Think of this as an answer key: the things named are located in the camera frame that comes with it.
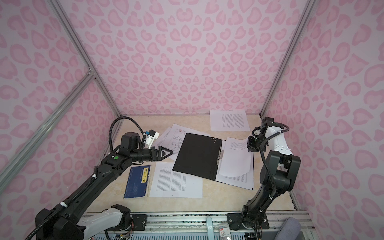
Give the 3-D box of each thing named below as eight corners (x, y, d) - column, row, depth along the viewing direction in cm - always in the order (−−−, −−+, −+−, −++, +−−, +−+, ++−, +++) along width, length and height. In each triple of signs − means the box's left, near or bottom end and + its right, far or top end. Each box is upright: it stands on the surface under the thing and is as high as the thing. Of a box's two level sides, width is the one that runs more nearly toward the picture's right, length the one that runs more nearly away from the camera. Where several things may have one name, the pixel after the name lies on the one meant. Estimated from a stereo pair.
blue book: (124, 198, 83) (122, 197, 81) (133, 167, 94) (131, 165, 93) (145, 198, 83) (144, 197, 81) (151, 167, 94) (150, 165, 92)
